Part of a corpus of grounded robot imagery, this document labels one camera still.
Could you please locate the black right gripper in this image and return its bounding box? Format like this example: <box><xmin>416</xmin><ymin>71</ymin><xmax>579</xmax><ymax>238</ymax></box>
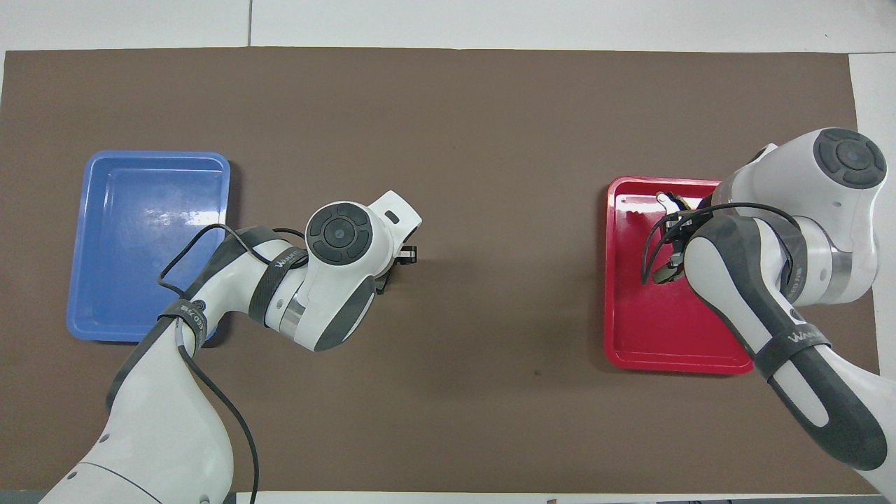
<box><xmin>661</xmin><ymin>206</ymin><xmax>716</xmax><ymax>272</ymax></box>

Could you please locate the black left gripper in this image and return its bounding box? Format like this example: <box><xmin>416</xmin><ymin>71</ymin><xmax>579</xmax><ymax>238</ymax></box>
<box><xmin>375</xmin><ymin>244</ymin><xmax>419</xmax><ymax>295</ymax></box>

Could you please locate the red plastic tray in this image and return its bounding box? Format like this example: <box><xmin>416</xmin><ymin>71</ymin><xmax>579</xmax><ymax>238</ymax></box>
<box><xmin>603</xmin><ymin>175</ymin><xmax>756</xmax><ymax>376</ymax></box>

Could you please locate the brown table mat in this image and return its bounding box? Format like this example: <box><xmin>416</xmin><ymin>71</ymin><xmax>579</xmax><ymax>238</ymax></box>
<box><xmin>0</xmin><ymin>47</ymin><xmax>882</xmax><ymax>495</ymax></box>

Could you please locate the blue plastic tray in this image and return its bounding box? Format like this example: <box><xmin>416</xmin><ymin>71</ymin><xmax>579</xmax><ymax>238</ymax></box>
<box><xmin>66</xmin><ymin>150</ymin><xmax>232</xmax><ymax>344</ymax></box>

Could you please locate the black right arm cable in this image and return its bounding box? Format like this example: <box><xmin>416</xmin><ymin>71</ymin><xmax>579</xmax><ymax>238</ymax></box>
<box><xmin>641</xmin><ymin>202</ymin><xmax>800</xmax><ymax>285</ymax></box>

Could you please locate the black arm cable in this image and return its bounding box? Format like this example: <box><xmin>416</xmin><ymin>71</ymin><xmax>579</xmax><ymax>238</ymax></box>
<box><xmin>641</xmin><ymin>202</ymin><xmax>800</xmax><ymax>285</ymax></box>
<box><xmin>157</xmin><ymin>223</ymin><xmax>310</xmax><ymax>504</ymax></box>

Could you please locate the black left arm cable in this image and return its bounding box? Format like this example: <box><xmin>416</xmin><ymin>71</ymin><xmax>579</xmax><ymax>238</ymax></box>
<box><xmin>157</xmin><ymin>223</ymin><xmax>310</xmax><ymax>504</ymax></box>

